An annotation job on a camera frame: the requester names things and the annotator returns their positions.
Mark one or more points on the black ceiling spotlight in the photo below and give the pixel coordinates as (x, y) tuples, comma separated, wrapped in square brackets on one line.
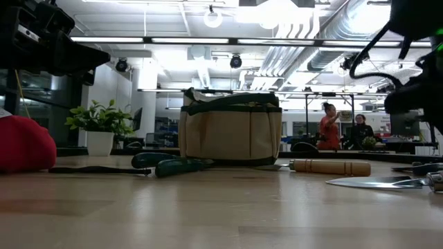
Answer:
[(121, 65), (236, 61)]

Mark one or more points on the person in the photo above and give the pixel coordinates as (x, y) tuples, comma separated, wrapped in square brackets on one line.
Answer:
[(361, 133), (328, 133)]

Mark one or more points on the small green background plant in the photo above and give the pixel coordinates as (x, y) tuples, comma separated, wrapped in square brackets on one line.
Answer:
[(369, 142)]

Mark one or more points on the black background frame stand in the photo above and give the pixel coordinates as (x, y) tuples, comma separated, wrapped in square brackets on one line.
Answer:
[(306, 117)]

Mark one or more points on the black ceiling device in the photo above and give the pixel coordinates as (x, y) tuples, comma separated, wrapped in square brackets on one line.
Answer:
[(353, 61)]

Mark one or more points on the red black gardening glove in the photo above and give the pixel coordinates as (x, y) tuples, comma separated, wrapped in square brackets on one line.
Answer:
[(24, 145)]

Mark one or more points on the silver ventilation duct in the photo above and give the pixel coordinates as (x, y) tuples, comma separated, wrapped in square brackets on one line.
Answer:
[(325, 58)]

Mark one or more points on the green plant white pot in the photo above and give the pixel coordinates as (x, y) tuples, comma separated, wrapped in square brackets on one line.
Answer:
[(99, 143)]

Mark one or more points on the black aluminium table frame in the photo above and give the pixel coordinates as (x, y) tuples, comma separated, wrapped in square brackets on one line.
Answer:
[(398, 157)]

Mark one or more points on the long ceiling light bar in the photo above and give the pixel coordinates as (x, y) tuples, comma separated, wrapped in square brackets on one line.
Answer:
[(232, 41)]

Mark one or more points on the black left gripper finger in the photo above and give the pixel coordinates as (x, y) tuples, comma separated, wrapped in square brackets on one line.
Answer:
[(76, 48), (74, 65)]

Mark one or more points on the black monitor stand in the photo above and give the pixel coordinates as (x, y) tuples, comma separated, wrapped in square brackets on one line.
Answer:
[(432, 138)]

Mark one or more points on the dark metal garden tool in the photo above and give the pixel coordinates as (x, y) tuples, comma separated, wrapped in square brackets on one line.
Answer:
[(425, 168)]

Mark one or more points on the black computer monitor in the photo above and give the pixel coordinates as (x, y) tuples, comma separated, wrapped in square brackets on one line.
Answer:
[(405, 126)]

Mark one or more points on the beige green gardening bag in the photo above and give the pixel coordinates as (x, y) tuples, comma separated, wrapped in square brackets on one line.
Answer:
[(228, 135)]

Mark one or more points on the dark background monitor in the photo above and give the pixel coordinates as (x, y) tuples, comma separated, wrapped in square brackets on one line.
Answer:
[(137, 119)]

